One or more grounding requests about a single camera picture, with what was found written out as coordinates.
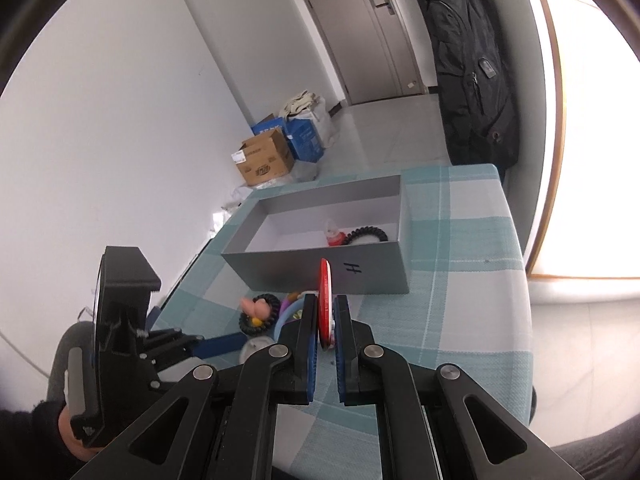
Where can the red clear plastic ornament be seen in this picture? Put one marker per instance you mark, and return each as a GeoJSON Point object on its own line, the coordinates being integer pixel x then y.
{"type": "Point", "coordinates": [334, 237]}

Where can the brown cardboard box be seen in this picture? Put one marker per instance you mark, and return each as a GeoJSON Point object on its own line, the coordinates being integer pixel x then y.
{"type": "Point", "coordinates": [265, 157]}

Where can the wooden frame strip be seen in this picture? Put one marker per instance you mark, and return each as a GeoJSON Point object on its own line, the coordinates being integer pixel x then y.
{"type": "Point", "coordinates": [563, 110]}

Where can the clear plastic wrap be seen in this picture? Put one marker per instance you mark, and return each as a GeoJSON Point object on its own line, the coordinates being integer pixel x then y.
{"type": "Point", "coordinates": [227, 210]}

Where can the dark grey chair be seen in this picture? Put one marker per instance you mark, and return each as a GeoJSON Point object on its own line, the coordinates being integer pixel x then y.
{"type": "Point", "coordinates": [75, 375]}

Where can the red round disc ornament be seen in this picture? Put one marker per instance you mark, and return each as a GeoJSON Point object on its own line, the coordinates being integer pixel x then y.
{"type": "Point", "coordinates": [325, 285]}

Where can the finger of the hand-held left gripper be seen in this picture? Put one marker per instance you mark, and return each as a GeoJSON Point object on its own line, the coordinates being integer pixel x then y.
{"type": "Point", "coordinates": [167, 370]}
{"type": "Point", "coordinates": [172, 337]}

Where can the flat blue box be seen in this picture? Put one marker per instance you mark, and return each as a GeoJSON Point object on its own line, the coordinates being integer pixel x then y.
{"type": "Point", "coordinates": [265, 126]}

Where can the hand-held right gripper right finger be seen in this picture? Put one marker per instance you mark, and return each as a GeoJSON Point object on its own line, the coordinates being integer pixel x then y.
{"type": "Point", "coordinates": [341, 360]}

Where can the person's left hand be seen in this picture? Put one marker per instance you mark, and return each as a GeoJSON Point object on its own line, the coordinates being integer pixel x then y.
{"type": "Point", "coordinates": [70, 430]}

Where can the grey box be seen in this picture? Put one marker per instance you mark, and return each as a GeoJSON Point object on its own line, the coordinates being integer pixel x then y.
{"type": "Point", "coordinates": [300, 270]}

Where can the person's grey trouser leg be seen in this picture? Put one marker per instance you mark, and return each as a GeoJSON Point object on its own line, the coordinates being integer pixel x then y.
{"type": "Point", "coordinates": [600, 460]}

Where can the person's left forearm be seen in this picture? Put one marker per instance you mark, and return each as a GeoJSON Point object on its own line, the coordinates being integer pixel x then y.
{"type": "Point", "coordinates": [27, 445]}

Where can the blue printed carton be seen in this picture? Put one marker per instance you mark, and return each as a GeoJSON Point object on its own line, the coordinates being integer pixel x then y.
{"type": "Point", "coordinates": [305, 140]}

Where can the black backpack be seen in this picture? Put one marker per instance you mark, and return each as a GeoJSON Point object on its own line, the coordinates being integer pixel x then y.
{"type": "Point", "coordinates": [470, 70]}

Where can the cream cloth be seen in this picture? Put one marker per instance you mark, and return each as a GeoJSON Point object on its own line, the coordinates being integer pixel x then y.
{"type": "Point", "coordinates": [300, 102]}

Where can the grey door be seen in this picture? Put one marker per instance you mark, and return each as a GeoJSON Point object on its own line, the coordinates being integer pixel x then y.
{"type": "Point", "coordinates": [360, 35]}

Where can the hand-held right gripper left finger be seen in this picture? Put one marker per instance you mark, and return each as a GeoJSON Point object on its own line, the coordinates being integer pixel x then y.
{"type": "Point", "coordinates": [312, 360]}

